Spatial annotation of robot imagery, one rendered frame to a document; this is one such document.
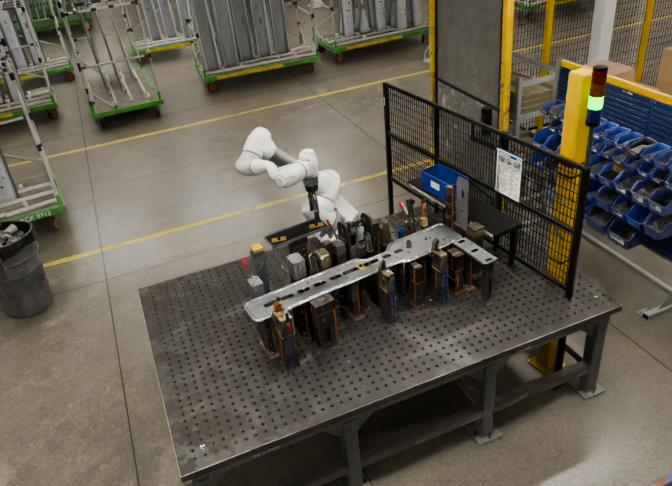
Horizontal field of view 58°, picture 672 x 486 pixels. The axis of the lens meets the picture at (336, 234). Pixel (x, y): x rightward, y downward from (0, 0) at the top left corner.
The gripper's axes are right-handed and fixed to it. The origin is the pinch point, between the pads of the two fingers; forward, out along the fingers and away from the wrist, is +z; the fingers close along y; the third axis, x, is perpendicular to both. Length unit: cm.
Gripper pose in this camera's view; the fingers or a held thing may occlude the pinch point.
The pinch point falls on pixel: (314, 214)
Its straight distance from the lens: 363.2
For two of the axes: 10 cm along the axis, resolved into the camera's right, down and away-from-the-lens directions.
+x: 9.6, -2.1, 1.7
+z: 0.9, 8.4, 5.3
